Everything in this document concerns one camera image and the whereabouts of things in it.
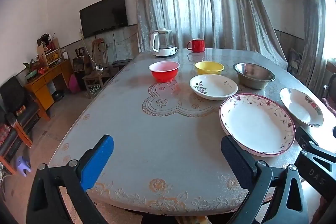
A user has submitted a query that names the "white plate with red mark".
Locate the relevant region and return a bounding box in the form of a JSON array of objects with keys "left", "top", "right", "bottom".
[{"left": 280, "top": 88, "right": 324, "bottom": 127}]

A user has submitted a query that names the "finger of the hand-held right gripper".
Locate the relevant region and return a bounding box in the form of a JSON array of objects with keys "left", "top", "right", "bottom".
[
  {"left": 295, "top": 151, "right": 336, "bottom": 203},
  {"left": 296, "top": 126, "right": 336, "bottom": 161}
]

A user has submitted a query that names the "potted green plant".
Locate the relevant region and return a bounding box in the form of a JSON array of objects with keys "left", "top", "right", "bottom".
[{"left": 23, "top": 59, "right": 38, "bottom": 80}]

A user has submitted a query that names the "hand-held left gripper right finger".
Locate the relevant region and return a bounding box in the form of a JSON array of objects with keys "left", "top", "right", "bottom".
[{"left": 221, "top": 135, "right": 309, "bottom": 224}]

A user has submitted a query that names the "yellow bowl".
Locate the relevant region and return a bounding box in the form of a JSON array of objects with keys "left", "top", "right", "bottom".
[{"left": 195, "top": 61, "right": 224, "bottom": 75}]

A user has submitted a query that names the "large pink rimmed floral plate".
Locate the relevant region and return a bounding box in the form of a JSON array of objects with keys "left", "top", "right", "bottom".
[{"left": 219, "top": 93, "right": 296, "bottom": 157}]

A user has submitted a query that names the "red plastic bowl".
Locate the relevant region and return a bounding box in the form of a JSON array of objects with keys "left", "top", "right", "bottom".
[{"left": 149, "top": 61, "right": 181, "bottom": 83}]

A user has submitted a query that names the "small purple flower plate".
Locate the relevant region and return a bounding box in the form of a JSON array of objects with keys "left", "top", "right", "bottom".
[{"left": 189, "top": 74, "right": 238, "bottom": 101}]

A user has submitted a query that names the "wooden chair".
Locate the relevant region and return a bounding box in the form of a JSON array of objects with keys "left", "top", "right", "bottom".
[{"left": 83, "top": 39, "right": 112, "bottom": 90}]

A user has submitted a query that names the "red mug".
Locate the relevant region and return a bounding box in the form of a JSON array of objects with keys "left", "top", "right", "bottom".
[{"left": 186, "top": 38, "right": 205, "bottom": 53}]

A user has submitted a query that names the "stainless steel bowl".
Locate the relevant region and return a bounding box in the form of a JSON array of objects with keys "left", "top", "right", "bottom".
[{"left": 233, "top": 63, "right": 276, "bottom": 90}]

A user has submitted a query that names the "pink bag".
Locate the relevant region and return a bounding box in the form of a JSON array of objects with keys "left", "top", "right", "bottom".
[{"left": 69, "top": 74, "right": 80, "bottom": 93}]

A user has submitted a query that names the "white glass electric kettle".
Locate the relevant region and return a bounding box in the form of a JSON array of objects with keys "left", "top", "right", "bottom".
[{"left": 150, "top": 28, "right": 177, "bottom": 57}]

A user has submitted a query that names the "black flat television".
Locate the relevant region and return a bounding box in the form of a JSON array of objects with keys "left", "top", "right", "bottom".
[{"left": 79, "top": 0, "right": 129, "bottom": 39}]

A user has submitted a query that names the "orange wooden cabinet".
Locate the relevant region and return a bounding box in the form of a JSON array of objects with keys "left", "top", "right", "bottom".
[{"left": 25, "top": 39, "right": 74, "bottom": 121}]

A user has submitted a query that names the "purple plastic stool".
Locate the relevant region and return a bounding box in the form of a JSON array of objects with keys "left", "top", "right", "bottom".
[{"left": 16, "top": 156, "right": 32, "bottom": 177}]

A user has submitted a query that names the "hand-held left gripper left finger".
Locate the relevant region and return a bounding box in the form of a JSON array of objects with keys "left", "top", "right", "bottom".
[{"left": 26, "top": 134, "right": 114, "bottom": 224}]

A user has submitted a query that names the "grey side window curtain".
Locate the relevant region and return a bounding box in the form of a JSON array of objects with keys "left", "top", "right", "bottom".
[{"left": 297, "top": 0, "right": 328, "bottom": 93}]

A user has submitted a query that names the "black armchair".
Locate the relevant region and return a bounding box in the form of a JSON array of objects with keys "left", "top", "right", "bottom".
[{"left": 0, "top": 76, "right": 40, "bottom": 164}]

